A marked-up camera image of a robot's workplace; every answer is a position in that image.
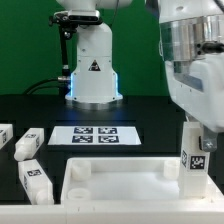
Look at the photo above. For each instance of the white flat base tag plate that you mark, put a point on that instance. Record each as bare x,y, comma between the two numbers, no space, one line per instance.
94,135

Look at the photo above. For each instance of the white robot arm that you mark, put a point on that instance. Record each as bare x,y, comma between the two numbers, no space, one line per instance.
191,45

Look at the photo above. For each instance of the white square desk top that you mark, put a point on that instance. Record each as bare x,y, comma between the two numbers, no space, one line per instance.
147,179

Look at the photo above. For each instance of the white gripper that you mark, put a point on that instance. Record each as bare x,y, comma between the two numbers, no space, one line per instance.
202,96

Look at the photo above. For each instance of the black camera on stand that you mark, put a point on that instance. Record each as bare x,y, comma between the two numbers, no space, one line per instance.
67,27

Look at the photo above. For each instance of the white L-shaped fence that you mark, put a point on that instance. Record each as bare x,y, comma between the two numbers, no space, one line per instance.
108,213

